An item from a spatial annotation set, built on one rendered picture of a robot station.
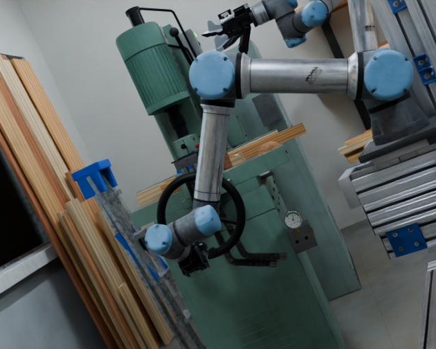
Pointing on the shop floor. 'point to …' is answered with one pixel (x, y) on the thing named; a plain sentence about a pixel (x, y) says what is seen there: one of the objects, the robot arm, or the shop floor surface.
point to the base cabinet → (259, 294)
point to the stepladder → (136, 247)
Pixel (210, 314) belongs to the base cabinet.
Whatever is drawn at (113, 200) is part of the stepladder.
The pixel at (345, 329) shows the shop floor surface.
